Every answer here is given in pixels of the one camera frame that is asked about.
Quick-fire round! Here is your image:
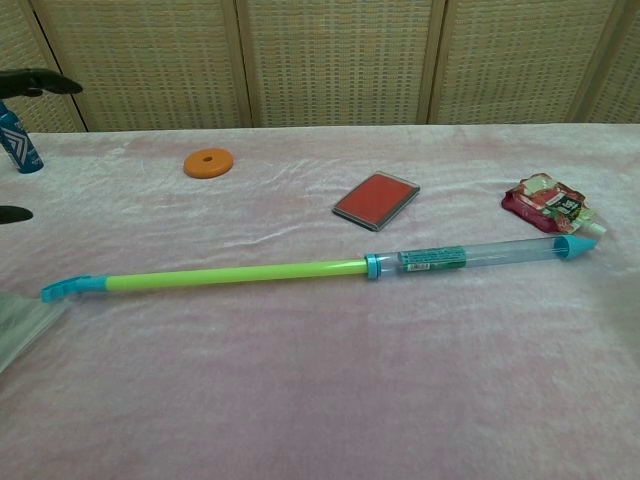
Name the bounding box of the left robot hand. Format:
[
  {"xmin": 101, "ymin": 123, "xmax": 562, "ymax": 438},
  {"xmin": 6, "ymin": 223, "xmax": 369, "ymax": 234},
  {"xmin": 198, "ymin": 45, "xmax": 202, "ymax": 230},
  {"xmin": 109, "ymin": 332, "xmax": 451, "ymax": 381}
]
[{"xmin": 0, "ymin": 68, "xmax": 85, "ymax": 227}]

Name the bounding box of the green and blue water pump toy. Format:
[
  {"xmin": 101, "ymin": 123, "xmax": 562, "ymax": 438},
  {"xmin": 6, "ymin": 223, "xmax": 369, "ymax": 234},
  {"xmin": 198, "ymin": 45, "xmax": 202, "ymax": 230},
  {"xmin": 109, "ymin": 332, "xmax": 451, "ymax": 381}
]
[{"xmin": 39, "ymin": 234, "xmax": 600, "ymax": 304}]

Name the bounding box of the blue patterned spray bottle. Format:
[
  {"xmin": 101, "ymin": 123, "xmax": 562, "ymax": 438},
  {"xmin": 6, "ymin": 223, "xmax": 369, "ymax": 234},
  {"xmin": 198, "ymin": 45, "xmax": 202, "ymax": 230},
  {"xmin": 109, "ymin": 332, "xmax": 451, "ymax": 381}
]
[{"xmin": 0, "ymin": 99, "xmax": 45, "ymax": 175}]

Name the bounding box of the orange disc with hole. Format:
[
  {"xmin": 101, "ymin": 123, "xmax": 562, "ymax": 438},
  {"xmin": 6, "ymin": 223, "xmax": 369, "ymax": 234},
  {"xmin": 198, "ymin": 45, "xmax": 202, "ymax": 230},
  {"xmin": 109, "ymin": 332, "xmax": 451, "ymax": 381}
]
[{"xmin": 182, "ymin": 148, "xmax": 236, "ymax": 180}]

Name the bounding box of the translucent plastic bag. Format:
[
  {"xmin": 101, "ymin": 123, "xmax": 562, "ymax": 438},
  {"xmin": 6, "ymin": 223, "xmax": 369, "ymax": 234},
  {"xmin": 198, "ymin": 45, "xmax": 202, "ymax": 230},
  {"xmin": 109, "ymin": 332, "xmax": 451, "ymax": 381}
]
[{"xmin": 0, "ymin": 291, "xmax": 67, "ymax": 374}]

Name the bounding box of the woven wooden folding screen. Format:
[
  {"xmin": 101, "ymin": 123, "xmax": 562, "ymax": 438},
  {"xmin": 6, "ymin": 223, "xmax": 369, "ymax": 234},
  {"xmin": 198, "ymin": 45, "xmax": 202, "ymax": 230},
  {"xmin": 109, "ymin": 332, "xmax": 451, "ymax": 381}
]
[{"xmin": 0, "ymin": 0, "xmax": 640, "ymax": 134}]

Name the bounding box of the red ink pad case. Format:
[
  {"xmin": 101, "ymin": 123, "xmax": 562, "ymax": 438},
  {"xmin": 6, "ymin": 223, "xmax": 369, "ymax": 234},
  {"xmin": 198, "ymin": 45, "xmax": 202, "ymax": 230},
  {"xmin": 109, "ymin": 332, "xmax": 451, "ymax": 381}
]
[{"xmin": 331, "ymin": 170, "xmax": 422, "ymax": 232}]

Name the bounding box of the pink fuzzy tablecloth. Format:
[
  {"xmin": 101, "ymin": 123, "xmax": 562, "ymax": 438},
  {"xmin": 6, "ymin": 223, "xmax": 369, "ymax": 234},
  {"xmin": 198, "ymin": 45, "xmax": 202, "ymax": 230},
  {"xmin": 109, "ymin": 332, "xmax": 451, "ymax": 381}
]
[{"xmin": 0, "ymin": 121, "xmax": 640, "ymax": 480}]

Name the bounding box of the red spouted drink pouch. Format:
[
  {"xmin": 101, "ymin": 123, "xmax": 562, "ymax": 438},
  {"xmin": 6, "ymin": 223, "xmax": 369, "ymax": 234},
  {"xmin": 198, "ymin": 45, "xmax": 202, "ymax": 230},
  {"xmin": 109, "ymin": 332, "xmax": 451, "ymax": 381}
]
[{"xmin": 500, "ymin": 172, "xmax": 609, "ymax": 237}]

